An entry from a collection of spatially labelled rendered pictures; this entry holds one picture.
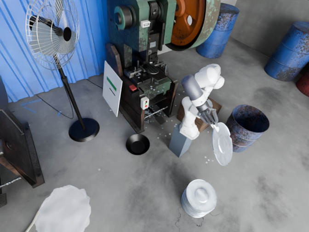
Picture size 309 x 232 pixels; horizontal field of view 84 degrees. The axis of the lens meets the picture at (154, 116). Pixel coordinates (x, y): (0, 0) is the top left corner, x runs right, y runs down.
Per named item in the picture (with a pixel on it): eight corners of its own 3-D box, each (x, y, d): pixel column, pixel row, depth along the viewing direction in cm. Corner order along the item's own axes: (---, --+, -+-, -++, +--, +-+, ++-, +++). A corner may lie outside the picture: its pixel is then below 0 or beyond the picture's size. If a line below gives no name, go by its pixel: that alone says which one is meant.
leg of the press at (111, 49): (145, 130, 235) (148, 77, 166) (137, 135, 230) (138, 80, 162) (113, 91, 280) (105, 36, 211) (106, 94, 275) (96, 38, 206)
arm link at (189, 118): (183, 109, 184) (188, 92, 166) (196, 120, 176) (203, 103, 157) (175, 114, 179) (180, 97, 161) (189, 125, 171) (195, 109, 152)
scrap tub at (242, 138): (254, 143, 235) (276, 122, 199) (236, 159, 217) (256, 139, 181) (230, 123, 256) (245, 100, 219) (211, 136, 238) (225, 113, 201)
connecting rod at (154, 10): (159, 40, 173) (163, 1, 147) (149, 43, 168) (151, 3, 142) (147, 31, 183) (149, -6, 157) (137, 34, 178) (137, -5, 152)
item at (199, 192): (220, 189, 168) (220, 189, 167) (211, 219, 151) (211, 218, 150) (192, 174, 175) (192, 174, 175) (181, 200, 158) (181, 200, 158)
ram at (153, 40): (159, 60, 189) (162, 32, 166) (148, 64, 182) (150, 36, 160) (150, 52, 197) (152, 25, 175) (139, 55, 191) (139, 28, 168)
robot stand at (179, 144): (188, 149, 221) (197, 129, 187) (178, 158, 213) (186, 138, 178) (177, 140, 229) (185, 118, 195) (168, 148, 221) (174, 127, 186)
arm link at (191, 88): (208, 81, 109) (194, 86, 116) (198, 63, 104) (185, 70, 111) (201, 98, 97) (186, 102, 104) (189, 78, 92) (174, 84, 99)
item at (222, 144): (234, 154, 129) (235, 154, 128) (219, 174, 108) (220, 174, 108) (225, 117, 126) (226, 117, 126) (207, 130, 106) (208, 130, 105)
